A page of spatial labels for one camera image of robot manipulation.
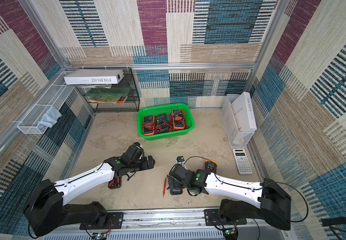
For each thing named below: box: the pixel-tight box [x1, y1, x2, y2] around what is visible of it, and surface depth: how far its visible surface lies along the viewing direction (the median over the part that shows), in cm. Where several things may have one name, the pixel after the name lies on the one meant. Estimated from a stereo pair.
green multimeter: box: [155, 113, 171, 134], surface depth 103 cm
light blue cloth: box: [37, 106, 62, 130], surface depth 69 cm
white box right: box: [230, 91, 257, 132], surface depth 93 cm
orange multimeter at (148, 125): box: [142, 115, 156, 136], surface depth 104 cm
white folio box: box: [63, 69, 125, 85], surface depth 81 cm
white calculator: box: [232, 148, 253, 175], surface depth 93 cm
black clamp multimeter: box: [168, 175, 183, 196], surface depth 81 cm
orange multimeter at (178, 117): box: [171, 110, 186, 130], surface depth 107 cm
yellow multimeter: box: [205, 160, 218, 173], surface depth 90 cm
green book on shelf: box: [85, 88, 131, 104], surface depth 101 cm
